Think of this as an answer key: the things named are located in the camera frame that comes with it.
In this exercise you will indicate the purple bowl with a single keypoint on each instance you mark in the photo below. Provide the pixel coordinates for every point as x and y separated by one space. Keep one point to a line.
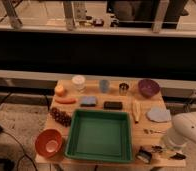
148 87

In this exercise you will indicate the light blue cup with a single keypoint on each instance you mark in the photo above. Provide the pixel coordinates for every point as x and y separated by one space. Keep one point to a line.
104 86

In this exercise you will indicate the black dish brush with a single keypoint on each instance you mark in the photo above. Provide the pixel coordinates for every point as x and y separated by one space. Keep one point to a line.
144 156

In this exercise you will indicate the white lidded cup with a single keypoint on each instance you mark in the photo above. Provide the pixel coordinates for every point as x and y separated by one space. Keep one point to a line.
79 82

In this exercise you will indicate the orange carrot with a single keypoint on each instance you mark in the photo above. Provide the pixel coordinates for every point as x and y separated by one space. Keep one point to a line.
65 100

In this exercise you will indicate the black rectangular block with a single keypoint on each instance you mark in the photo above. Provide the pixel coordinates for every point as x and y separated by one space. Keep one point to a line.
113 105

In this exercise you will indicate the small orange fruit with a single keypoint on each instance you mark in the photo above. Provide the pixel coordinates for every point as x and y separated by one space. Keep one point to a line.
59 90

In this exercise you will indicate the green plastic tray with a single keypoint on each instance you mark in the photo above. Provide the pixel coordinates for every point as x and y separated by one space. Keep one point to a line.
100 136

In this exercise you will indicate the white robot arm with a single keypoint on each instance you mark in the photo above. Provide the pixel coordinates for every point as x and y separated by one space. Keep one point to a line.
183 128

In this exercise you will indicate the yellow banana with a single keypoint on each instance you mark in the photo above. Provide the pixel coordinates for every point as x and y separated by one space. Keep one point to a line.
136 111

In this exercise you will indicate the bunch of dark grapes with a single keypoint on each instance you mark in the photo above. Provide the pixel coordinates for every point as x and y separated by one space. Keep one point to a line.
60 116

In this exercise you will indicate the black handled tool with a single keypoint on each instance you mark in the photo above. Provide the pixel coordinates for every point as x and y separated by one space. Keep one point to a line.
168 154

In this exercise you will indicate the orange plastic bowl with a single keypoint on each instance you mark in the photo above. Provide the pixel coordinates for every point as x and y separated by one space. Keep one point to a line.
48 143

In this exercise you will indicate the small metal fork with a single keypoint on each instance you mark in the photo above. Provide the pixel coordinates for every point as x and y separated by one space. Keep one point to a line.
147 131

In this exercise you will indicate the grey blue cloth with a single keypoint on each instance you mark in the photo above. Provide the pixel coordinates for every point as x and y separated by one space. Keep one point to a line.
160 115

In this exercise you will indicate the blue sponge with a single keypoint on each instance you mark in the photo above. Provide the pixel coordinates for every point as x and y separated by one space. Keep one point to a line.
88 101

